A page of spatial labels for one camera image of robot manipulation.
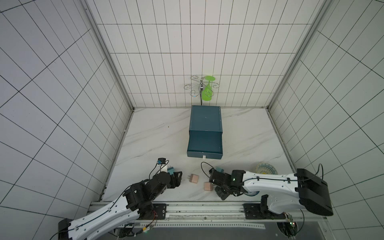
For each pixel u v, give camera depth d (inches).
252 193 30.5
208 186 31.4
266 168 33.7
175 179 26.7
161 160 26.9
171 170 33.5
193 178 32.2
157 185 21.6
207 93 42.1
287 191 17.5
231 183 22.6
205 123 32.9
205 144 30.3
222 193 27.4
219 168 32.9
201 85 36.6
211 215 28.6
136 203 20.6
